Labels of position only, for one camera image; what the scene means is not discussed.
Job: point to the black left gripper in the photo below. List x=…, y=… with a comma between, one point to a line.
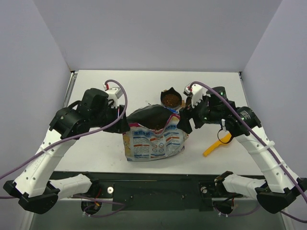
x=117, y=119

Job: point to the black fish cat bowl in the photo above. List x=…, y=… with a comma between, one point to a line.
x=170, y=99

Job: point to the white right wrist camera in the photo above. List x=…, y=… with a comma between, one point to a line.
x=195, y=92

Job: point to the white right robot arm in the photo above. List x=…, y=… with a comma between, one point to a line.
x=225, y=113

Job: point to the pet food bag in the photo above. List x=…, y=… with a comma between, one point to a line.
x=153, y=134

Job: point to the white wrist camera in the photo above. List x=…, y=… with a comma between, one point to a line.
x=114, y=94
x=195, y=92

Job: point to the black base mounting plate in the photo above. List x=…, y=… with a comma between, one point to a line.
x=157, y=192

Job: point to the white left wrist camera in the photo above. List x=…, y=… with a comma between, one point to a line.
x=114, y=94

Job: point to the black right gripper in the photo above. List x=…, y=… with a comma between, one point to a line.
x=195, y=117

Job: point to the wooden bowl stand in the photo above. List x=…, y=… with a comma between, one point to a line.
x=182, y=103

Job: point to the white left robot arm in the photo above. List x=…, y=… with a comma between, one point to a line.
x=97, y=109

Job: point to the yellow plastic scoop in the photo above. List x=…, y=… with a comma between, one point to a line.
x=223, y=141

